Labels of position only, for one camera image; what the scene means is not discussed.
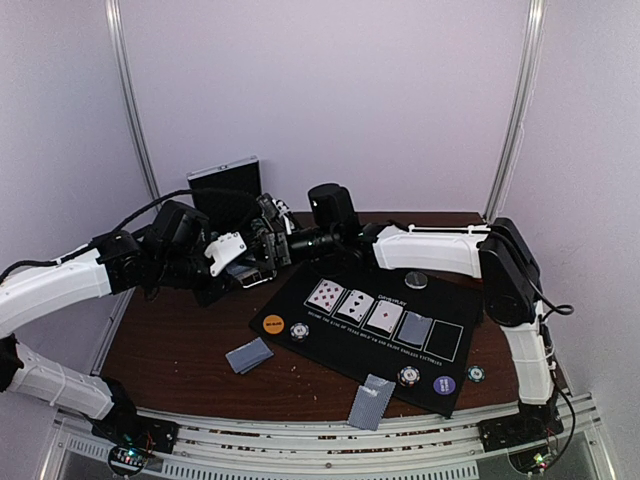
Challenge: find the blue playing card deck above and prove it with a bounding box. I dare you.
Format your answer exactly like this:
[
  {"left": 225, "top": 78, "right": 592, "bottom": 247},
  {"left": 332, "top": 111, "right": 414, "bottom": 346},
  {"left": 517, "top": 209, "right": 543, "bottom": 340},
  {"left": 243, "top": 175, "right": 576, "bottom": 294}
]
[{"left": 226, "top": 263, "right": 261, "bottom": 284}]

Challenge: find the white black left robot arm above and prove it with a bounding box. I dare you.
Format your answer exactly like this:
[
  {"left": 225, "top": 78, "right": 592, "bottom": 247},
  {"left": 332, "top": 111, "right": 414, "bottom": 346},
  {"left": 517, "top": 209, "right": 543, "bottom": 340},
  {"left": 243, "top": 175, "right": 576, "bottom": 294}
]
[{"left": 1, "top": 231, "right": 246, "bottom": 445}]

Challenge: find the left aluminium frame post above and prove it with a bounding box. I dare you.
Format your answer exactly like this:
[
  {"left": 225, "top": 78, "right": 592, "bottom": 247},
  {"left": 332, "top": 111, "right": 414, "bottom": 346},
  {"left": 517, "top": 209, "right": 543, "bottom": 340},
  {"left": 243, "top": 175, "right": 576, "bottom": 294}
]
[{"left": 104, "top": 0, "right": 161, "bottom": 200}]

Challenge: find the right aluminium frame post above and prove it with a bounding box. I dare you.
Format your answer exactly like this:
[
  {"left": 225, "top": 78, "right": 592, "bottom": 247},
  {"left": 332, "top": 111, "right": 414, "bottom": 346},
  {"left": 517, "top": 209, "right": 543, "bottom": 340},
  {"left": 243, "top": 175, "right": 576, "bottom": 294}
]
[{"left": 483, "top": 0, "right": 547, "bottom": 223}]

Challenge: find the face-up nine diamonds card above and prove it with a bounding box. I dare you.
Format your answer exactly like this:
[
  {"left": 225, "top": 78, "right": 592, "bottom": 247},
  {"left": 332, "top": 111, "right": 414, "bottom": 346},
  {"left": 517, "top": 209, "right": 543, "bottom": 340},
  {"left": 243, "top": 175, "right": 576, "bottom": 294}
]
[{"left": 305, "top": 279, "right": 345, "bottom": 313}]

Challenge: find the blue white chip stack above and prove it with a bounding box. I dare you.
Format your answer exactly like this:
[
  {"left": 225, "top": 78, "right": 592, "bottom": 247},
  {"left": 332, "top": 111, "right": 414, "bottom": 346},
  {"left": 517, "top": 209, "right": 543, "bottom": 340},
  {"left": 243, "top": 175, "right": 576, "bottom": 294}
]
[{"left": 289, "top": 322, "right": 310, "bottom": 342}]

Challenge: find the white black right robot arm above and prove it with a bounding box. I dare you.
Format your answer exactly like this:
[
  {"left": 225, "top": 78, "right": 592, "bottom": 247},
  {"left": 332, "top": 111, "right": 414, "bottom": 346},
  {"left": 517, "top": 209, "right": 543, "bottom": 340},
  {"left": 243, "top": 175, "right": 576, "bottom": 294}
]
[{"left": 250, "top": 218, "right": 563, "bottom": 446}]

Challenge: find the purple small blind button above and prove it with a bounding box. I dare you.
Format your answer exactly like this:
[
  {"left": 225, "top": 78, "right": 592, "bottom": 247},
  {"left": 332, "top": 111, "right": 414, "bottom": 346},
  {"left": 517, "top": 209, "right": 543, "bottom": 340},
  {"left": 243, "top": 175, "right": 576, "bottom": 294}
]
[{"left": 432, "top": 375, "right": 457, "bottom": 396}]

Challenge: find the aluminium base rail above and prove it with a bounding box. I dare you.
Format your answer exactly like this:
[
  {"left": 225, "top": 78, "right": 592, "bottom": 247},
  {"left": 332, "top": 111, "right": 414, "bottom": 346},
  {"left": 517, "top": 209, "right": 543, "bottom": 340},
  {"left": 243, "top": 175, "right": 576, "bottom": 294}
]
[{"left": 36, "top": 394, "right": 621, "bottom": 479}]

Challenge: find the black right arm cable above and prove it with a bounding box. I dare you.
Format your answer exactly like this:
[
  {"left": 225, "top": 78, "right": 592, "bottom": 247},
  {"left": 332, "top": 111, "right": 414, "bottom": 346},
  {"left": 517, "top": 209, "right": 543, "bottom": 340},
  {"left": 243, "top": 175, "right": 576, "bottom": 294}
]
[{"left": 499, "top": 229, "right": 576, "bottom": 471}]

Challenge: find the black poker playing mat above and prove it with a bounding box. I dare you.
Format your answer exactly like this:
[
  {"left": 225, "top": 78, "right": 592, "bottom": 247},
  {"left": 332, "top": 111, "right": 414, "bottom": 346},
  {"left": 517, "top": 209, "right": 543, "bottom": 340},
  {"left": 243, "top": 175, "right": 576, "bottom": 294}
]
[{"left": 249, "top": 261, "right": 483, "bottom": 417}]

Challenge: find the poker chip stack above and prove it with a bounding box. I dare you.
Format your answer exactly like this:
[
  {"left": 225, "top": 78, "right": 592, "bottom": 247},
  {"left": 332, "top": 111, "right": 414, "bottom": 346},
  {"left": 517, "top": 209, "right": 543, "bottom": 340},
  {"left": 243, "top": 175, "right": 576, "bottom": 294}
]
[{"left": 397, "top": 366, "right": 421, "bottom": 388}]

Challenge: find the aluminium poker chip case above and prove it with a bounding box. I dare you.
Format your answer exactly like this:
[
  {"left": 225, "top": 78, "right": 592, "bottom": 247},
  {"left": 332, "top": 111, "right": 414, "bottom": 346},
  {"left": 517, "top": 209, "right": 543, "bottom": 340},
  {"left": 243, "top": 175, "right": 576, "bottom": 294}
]
[{"left": 187, "top": 155, "right": 262, "bottom": 239}]

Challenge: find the single green poker chip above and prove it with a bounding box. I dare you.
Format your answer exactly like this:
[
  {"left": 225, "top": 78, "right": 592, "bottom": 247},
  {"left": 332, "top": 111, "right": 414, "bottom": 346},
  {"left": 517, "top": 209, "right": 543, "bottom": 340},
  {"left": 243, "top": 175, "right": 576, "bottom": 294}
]
[{"left": 467, "top": 365, "right": 486, "bottom": 383}]

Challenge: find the orange big blind button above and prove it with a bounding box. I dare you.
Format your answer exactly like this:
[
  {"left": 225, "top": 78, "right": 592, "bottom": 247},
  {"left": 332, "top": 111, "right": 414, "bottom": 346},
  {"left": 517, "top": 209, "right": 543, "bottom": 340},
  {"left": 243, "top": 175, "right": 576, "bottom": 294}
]
[{"left": 262, "top": 314, "right": 285, "bottom": 335}]

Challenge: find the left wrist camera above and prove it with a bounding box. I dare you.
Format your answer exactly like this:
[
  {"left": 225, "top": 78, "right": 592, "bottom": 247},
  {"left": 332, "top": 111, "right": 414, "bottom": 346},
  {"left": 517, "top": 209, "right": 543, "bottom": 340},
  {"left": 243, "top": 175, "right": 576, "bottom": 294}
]
[{"left": 142, "top": 199, "right": 249, "bottom": 279}]

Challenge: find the aluminium frame post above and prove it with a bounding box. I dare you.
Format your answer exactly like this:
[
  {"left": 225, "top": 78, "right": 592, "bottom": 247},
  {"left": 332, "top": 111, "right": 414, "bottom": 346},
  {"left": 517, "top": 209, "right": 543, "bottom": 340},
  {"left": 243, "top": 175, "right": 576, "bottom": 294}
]
[
  {"left": 104, "top": 0, "right": 161, "bottom": 200},
  {"left": 483, "top": 0, "right": 547, "bottom": 223}
]

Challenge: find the face-up spades card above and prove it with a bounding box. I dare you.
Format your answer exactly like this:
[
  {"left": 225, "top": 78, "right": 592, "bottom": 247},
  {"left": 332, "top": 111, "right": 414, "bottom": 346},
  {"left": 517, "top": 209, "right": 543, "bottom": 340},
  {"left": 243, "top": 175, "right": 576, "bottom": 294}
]
[{"left": 336, "top": 290, "right": 374, "bottom": 324}]

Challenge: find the face-up diamond card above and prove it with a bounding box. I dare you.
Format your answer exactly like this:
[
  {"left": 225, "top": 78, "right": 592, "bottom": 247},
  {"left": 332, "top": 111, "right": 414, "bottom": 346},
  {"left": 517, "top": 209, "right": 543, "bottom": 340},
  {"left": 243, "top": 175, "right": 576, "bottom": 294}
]
[{"left": 365, "top": 300, "right": 403, "bottom": 334}]

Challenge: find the black white dealer button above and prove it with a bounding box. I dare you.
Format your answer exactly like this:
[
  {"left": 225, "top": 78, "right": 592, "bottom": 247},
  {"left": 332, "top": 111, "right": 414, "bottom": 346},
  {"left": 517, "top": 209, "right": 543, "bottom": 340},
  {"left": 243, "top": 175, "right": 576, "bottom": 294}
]
[{"left": 404, "top": 270, "right": 429, "bottom": 290}]

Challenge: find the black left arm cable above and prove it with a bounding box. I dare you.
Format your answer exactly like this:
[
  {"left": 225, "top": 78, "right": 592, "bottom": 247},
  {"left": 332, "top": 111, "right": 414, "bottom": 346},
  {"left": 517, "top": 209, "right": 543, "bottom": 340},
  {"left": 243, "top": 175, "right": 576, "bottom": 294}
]
[{"left": 0, "top": 188, "right": 261, "bottom": 286}]

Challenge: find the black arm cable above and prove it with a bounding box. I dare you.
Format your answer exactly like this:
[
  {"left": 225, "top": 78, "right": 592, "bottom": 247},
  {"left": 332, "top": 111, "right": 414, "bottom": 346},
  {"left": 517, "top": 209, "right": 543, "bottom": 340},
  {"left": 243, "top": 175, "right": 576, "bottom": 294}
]
[
  {"left": 0, "top": 188, "right": 261, "bottom": 286},
  {"left": 499, "top": 229, "right": 576, "bottom": 471}
]

